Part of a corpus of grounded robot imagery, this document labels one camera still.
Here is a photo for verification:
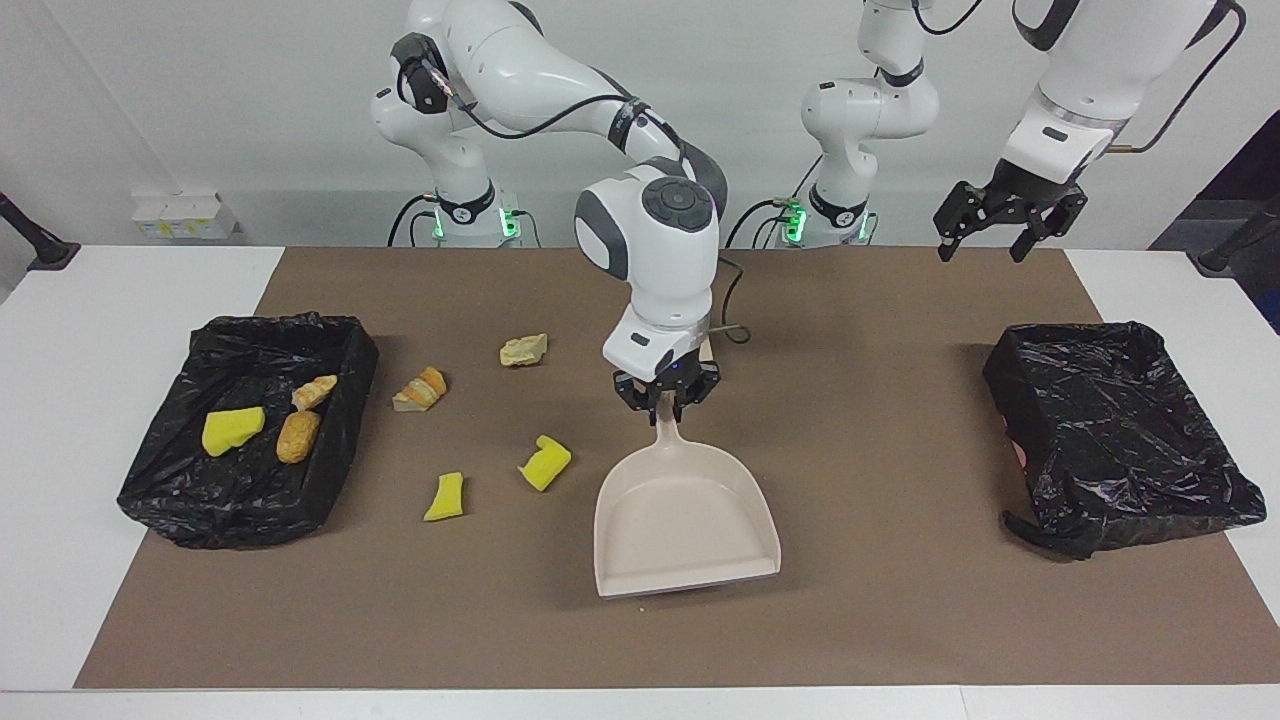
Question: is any orange striped croissant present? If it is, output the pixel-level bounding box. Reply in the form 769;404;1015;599
392;367;448;413

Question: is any black stand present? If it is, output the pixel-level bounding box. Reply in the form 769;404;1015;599
1187;195;1280;276
0;192;81;272

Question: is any brown bread roll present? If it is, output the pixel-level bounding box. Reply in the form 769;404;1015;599
276;410;322;465

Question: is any flat yellow sponge piece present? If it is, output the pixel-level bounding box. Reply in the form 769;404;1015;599
423;472;466;523

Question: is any yellow and green sponge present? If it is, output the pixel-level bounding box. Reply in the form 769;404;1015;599
202;405;267;458

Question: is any brown table mat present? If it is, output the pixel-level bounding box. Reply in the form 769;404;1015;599
75;247;1280;689

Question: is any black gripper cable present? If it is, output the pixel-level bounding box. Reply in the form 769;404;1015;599
920;0;1251;156
400;40;753;347

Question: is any white power box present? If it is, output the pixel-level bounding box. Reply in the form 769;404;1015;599
131;193;239;240

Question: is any dark partition panel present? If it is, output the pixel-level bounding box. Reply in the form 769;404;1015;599
1150;110;1280;334

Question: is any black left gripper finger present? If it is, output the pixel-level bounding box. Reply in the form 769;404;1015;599
933;182;993;264
1008;195;1081;264

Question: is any curved yellow sponge piece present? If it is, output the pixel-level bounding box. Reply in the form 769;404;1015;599
518;434;573;493

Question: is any bin with black bag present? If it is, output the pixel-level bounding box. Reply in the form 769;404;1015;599
982;320;1267;561
117;312;380;550

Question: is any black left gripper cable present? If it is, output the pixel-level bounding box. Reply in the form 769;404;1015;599
920;0;1251;156

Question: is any beige plastic dustpan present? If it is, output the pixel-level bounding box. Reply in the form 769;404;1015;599
593;390;782;599

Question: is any black base cable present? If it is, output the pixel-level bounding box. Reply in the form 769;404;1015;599
725;150;823;249
388;195;543;249

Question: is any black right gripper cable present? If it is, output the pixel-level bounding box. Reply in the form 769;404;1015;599
400;40;753;347

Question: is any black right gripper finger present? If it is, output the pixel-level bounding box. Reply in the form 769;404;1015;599
678;362;721;433
613;370;659;413

